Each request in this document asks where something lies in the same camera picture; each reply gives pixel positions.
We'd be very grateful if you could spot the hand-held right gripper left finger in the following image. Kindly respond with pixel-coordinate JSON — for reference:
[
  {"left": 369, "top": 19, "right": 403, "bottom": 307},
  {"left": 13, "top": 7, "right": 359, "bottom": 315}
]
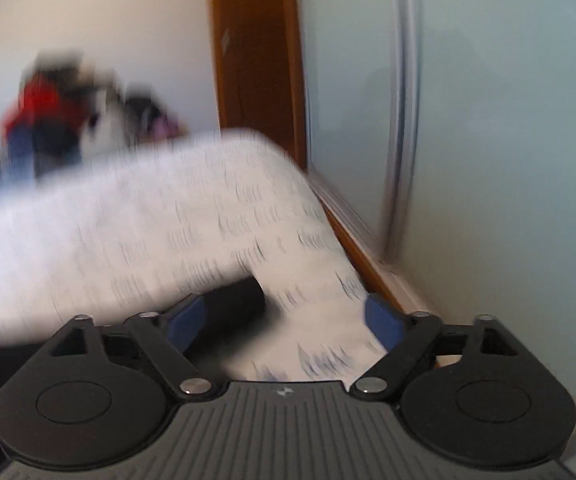
[{"left": 50, "top": 293, "right": 215, "bottom": 403}]

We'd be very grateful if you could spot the white script-printed bedspread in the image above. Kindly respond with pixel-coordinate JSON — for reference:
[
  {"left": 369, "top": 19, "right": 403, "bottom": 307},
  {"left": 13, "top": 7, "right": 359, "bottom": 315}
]
[{"left": 0, "top": 127, "right": 393, "bottom": 393}]

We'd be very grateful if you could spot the pile of clothes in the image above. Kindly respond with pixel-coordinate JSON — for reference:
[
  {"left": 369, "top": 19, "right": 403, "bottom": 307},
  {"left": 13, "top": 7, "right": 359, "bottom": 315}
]
[{"left": 0, "top": 50, "right": 128, "bottom": 181}]

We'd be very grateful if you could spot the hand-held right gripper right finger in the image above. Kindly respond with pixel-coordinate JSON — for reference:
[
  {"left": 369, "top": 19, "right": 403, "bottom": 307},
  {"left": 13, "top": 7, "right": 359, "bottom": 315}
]
[{"left": 350, "top": 293, "right": 519, "bottom": 404}]

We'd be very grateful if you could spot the black bag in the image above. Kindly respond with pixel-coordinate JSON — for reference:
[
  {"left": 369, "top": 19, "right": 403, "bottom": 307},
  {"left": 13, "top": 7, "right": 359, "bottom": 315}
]
[{"left": 122, "top": 94, "right": 169, "bottom": 137}]

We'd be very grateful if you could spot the white plastic bag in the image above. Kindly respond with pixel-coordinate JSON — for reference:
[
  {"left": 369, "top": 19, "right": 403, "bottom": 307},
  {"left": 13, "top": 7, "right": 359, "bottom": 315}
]
[{"left": 78, "top": 94, "right": 136, "bottom": 157}]

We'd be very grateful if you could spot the wooden skirting board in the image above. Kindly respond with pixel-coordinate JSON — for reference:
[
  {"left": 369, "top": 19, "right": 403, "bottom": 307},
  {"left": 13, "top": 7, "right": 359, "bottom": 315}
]
[{"left": 312, "top": 175, "right": 436, "bottom": 322}]

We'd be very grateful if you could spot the wooden door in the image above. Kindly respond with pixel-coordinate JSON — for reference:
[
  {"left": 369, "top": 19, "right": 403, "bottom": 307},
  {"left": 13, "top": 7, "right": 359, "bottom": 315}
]
[{"left": 210, "top": 0, "right": 309, "bottom": 171}]

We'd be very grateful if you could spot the purple bag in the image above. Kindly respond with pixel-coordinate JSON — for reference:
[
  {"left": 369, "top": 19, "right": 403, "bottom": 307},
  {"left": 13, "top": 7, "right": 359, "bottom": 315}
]
[{"left": 152, "top": 114, "right": 189, "bottom": 142}]

